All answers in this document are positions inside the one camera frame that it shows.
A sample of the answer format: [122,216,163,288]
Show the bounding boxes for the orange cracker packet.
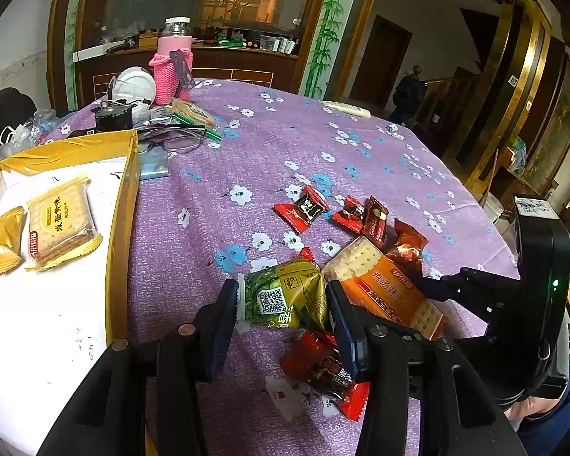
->
[322,237,446,340]

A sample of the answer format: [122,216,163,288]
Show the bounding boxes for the dark red snack packet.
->
[361,196,389,250]

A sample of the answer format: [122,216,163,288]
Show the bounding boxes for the green gold snack packet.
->
[237,256,329,333]

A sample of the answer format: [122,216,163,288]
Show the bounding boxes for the person's right hand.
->
[505,396,560,421]

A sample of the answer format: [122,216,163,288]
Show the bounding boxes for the brown shiny snack packet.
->
[385,218,428,280]

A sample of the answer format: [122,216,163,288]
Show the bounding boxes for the red candy packet near gripper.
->
[280,329,369,422]

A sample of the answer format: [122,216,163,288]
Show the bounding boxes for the small red candy packet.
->
[331,196,364,235]

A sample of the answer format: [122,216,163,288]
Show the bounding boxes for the purple floral tablecloth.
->
[127,80,517,455]

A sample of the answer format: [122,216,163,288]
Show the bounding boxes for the yellow cardboard box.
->
[0,130,140,455]

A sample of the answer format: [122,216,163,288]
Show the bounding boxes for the red black candy packet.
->
[274,185,329,235]

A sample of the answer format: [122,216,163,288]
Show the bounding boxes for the yellow cracker packet in box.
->
[27,174,103,272]

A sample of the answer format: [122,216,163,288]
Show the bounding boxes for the person in dark clothes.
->
[391,65,425,125]

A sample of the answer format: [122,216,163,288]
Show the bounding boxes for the blue tissue packet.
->
[138,144,169,180]

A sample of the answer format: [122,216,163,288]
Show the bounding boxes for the eyeglasses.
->
[136,123,206,154]

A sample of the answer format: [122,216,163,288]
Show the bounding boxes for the gold snack packet in box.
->
[0,206,25,275]

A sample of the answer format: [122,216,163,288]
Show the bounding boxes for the green trimmed biscuit packet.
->
[171,98,222,141]

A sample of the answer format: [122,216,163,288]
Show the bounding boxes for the black round pot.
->
[91,101,133,133]

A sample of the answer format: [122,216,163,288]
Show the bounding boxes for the clear plastic bag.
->
[0,109,60,161]

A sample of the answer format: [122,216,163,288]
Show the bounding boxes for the wooden cabinet counter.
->
[73,37,299,105]

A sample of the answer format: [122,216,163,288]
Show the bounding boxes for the white round container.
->
[108,67,156,104]

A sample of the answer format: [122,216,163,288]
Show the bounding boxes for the pink sleeved water bottle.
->
[149,17,194,105]

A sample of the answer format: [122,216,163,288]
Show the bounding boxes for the black chair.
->
[0,87,36,145]

